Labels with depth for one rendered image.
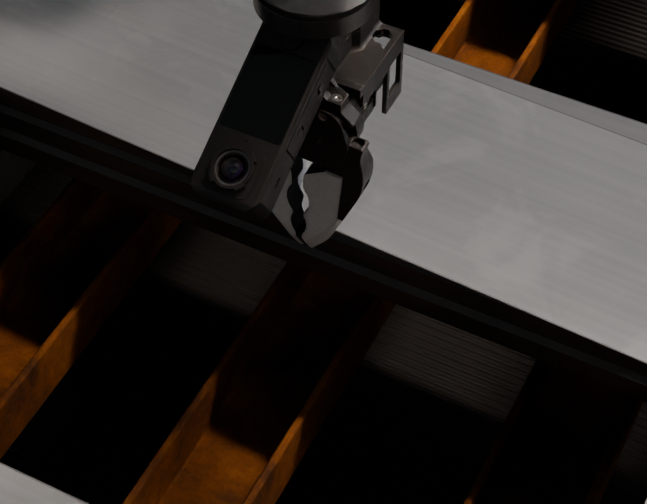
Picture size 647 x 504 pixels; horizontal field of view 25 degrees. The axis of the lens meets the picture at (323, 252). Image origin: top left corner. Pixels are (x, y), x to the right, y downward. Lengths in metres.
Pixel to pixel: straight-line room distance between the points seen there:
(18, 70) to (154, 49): 0.10
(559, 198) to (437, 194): 0.08
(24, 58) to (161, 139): 0.14
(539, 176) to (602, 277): 0.10
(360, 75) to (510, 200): 0.18
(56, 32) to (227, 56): 0.13
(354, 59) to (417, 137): 0.17
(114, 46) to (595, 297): 0.41
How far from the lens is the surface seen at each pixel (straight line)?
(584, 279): 0.96
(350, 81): 0.86
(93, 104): 1.07
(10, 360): 1.16
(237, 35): 1.12
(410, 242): 0.97
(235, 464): 1.09
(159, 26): 1.13
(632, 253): 0.99
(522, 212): 1.00
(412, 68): 1.09
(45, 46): 1.13
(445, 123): 1.05
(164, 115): 1.06
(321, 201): 0.92
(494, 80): 1.09
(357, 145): 0.87
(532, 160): 1.03
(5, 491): 0.88
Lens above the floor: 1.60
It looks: 50 degrees down
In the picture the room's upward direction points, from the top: straight up
